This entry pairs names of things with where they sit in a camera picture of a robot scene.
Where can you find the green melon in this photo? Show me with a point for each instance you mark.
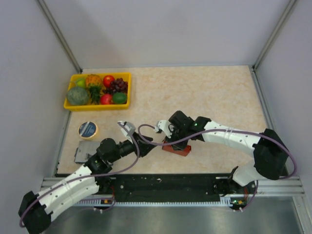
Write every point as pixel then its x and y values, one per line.
pixel 77 96

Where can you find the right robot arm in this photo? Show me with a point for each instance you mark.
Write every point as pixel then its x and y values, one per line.
pixel 266 148

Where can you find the red apple top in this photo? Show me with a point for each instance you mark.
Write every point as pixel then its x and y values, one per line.
pixel 107 80

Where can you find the orange pineapple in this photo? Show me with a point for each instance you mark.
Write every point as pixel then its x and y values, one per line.
pixel 94 85

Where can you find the green apple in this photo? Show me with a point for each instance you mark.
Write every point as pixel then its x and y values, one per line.
pixel 81 82

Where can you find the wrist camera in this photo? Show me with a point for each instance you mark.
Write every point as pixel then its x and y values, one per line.
pixel 127 129
pixel 164 126

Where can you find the red paper box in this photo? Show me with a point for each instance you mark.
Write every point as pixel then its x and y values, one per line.
pixel 171 147

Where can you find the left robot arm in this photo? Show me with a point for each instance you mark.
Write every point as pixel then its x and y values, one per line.
pixel 38 210

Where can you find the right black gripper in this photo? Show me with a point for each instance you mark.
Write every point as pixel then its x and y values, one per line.
pixel 180 146

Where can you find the purple grapes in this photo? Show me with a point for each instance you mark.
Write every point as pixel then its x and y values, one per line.
pixel 118 85

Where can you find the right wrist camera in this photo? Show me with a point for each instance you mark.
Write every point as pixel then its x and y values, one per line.
pixel 164 126

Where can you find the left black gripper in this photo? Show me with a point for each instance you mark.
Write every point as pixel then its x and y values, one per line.
pixel 144 146

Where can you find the yellow plastic tray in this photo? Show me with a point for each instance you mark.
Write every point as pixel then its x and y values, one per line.
pixel 98 107

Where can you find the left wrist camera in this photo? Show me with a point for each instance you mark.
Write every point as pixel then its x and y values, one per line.
pixel 127 129

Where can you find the green lime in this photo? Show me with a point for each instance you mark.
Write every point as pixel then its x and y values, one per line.
pixel 119 98

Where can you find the red apple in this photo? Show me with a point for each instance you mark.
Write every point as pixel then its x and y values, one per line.
pixel 106 99
pixel 107 80

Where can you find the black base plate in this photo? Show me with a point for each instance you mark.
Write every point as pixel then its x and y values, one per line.
pixel 172 187

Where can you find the red apple bottom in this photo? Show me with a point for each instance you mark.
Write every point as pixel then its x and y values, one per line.
pixel 106 99

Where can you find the grey cable duct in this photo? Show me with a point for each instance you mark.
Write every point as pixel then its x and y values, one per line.
pixel 101 202

